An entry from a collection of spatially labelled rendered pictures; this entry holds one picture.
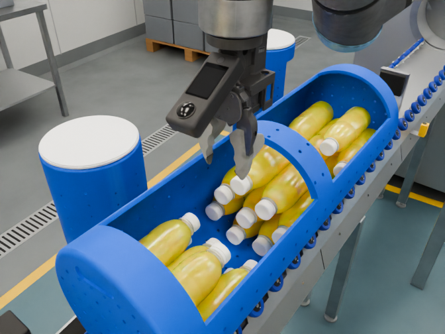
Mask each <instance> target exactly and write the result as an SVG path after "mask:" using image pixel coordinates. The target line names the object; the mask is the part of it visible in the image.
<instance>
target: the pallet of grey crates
mask: <svg viewBox="0 0 445 334"><path fill-rule="evenodd" d="M142 2H143V8H144V14H145V15H144V18H145V25H146V36H147V38H146V49H147V51H150V52H155V51H157V50H160V49H162V48H164V47H166V46H173V47H177V48H182V49H184V50H185V60H187V61H190V62H194V61H196V60H197V59H199V58H201V57H203V56H204V55H206V54H207V55H210V53H211V52H218V50H219V48H215V47H212V46H210V45H209V44H208V43H207V41H206V33H205V32H203V31H202V30H201V29H200V28H199V17H198V0H142ZM218 53H219V52H218Z"/></svg>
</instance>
